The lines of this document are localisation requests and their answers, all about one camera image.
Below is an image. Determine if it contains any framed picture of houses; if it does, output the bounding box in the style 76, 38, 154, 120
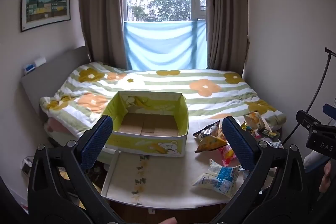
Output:
20, 0, 71, 32

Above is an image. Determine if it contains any white butterfly print cardboard piece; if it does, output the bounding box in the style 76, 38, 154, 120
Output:
101, 150, 151, 204

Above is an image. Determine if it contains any black gooseneck stand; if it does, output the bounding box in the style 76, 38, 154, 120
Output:
286, 47, 336, 144

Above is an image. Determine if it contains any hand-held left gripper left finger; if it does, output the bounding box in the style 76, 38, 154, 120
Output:
28, 115, 124, 224

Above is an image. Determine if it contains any pink candy packet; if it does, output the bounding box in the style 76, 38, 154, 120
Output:
217, 146, 237, 167

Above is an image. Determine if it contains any black and green snack packet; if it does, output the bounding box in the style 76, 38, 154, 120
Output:
259, 128, 280, 139

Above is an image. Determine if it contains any yellow cardboard box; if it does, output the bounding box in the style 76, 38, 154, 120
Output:
101, 91, 190, 157

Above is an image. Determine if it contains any pink pillow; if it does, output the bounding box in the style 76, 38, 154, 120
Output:
43, 118, 79, 142

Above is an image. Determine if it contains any blue and white snack packet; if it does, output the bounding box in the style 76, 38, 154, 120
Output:
192, 158, 241, 197

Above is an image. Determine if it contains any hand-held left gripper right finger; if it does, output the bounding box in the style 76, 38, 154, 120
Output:
210, 116, 308, 224

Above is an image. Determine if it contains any person's left hand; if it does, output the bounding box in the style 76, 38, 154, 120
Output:
150, 217, 178, 224

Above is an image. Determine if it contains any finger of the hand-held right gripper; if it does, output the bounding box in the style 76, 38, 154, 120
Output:
323, 104, 336, 117
296, 110, 322, 131

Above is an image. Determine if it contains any floral striped blanket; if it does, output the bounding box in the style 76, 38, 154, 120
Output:
39, 61, 287, 136

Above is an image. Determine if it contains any orange and white snack packet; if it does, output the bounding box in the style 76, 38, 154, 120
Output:
193, 120, 228, 153

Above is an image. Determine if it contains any grey bed headboard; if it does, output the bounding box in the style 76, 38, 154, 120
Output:
20, 46, 91, 115

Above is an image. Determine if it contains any blue and white box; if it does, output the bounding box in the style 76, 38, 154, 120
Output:
23, 63, 37, 74

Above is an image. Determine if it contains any white charger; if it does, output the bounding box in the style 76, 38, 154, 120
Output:
20, 156, 34, 175

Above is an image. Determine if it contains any person's right hand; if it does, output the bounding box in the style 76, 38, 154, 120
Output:
319, 161, 336, 193

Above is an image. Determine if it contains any pale potato chip packet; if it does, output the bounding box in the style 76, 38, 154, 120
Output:
244, 111, 271, 135

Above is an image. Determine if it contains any light blue cloth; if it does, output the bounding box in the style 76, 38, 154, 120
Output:
123, 20, 208, 71

